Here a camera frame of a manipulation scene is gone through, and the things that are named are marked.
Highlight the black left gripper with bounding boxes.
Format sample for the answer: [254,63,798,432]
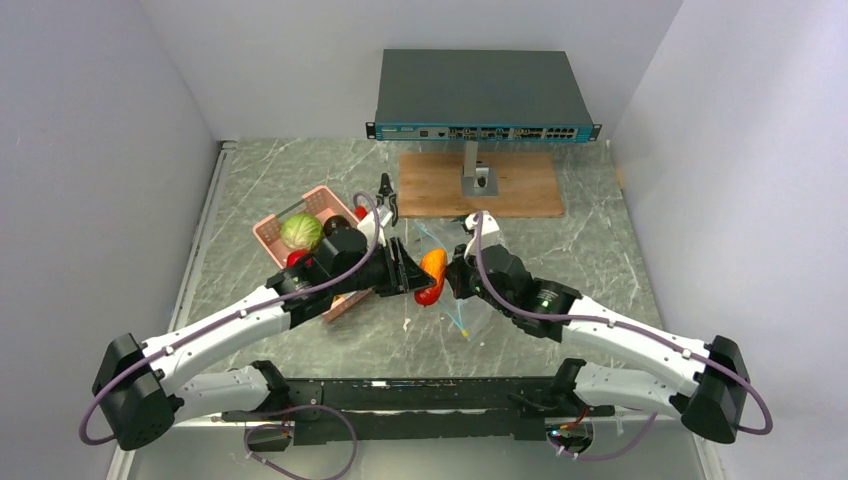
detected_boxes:
[332,236,434,297]

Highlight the clear zip top bag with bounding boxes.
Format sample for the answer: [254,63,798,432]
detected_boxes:
[409,218,495,341]

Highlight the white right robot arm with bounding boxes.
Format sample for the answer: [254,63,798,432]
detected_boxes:
[447,242,762,444]

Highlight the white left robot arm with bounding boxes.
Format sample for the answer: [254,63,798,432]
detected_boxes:
[92,228,436,450]

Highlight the dark purple plum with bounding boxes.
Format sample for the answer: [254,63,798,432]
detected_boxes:
[323,215,352,237]

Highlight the wooden board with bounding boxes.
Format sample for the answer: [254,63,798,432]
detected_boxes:
[397,152,565,218]

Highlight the pink plastic basket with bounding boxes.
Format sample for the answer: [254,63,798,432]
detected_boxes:
[253,186,371,326]

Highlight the green cabbage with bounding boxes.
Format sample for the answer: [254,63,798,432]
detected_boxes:
[279,212,324,250]

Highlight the red round fruit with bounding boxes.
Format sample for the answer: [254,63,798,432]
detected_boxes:
[285,249,310,268]

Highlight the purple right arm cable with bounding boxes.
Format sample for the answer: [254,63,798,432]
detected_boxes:
[471,213,775,437]

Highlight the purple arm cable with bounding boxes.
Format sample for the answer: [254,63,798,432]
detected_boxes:
[79,192,382,446]
[471,213,775,437]

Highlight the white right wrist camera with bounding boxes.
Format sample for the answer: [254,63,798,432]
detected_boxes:
[462,210,503,258]

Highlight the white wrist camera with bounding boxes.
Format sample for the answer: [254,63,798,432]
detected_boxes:
[462,210,503,258]
[354,205,385,246]

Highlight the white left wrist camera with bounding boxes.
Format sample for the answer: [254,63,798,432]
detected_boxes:
[354,205,385,246]

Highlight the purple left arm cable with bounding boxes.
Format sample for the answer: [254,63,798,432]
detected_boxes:
[79,192,382,446]

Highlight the black handled pliers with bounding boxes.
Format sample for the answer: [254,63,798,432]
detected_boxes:
[376,172,400,227]

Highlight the metal stand post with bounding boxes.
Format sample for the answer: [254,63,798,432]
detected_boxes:
[461,141,498,198]

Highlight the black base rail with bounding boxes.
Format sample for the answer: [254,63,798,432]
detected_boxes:
[222,376,615,446]

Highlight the grey network switch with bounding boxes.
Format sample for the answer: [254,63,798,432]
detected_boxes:
[366,49,602,143]

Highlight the aluminium frame rail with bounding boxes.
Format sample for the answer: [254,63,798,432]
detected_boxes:
[105,140,238,480]

